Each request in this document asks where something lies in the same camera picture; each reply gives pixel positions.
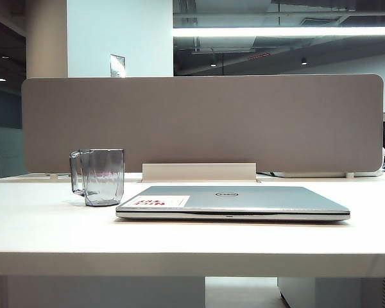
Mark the transparent grey water cup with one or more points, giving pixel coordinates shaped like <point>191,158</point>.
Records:
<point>101,176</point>

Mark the white red laptop sticker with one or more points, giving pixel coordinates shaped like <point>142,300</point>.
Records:
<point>160,201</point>

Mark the silver closed laptop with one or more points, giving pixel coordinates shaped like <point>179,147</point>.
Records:
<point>244,202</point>

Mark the brown desk divider panel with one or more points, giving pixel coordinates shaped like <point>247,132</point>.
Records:
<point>211,122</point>

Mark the paper wall notice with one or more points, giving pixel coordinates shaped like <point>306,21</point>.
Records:
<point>117,65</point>

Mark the white divider foot bracket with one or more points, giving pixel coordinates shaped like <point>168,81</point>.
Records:
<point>349,175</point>
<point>53,176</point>

